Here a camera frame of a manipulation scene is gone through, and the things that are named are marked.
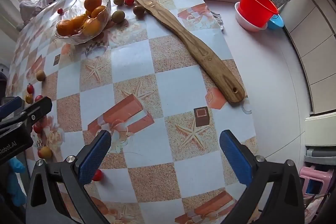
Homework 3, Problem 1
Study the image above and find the red plastic bucket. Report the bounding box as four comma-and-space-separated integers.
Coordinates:
240, 0, 279, 28

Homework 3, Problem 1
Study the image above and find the white cloth bag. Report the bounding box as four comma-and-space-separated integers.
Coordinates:
19, 0, 54, 26

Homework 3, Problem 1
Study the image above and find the pink plastic stool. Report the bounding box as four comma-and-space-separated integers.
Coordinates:
299, 165, 332, 197

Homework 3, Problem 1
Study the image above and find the blue plastic basin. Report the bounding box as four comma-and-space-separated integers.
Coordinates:
267, 13, 284, 30

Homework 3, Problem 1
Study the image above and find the person's left hand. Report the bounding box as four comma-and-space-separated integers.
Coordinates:
7, 157, 27, 207

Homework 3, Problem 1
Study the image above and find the pile of oranges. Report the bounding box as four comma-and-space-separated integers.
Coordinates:
56, 0, 107, 38

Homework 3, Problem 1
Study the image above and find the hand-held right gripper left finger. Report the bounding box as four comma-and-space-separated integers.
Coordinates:
26, 130, 112, 224

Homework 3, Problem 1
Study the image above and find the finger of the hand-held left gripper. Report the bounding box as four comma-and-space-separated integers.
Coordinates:
16, 96, 53, 125
0, 96, 23, 121

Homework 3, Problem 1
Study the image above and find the white plastic basin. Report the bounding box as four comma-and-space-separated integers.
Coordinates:
234, 2, 268, 32

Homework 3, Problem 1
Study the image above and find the clear glass bowl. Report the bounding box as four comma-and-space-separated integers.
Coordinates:
54, 0, 111, 45

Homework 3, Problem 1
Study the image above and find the crumpled clear plastic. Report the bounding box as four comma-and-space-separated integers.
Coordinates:
210, 11, 225, 31

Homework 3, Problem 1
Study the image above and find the printed checkered tablecloth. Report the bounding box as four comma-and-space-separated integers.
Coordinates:
5, 0, 259, 224

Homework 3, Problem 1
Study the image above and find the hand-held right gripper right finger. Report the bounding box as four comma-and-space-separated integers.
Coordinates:
219, 130, 306, 224

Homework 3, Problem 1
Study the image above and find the white appliance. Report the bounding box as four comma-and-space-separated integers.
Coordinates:
304, 112, 336, 147

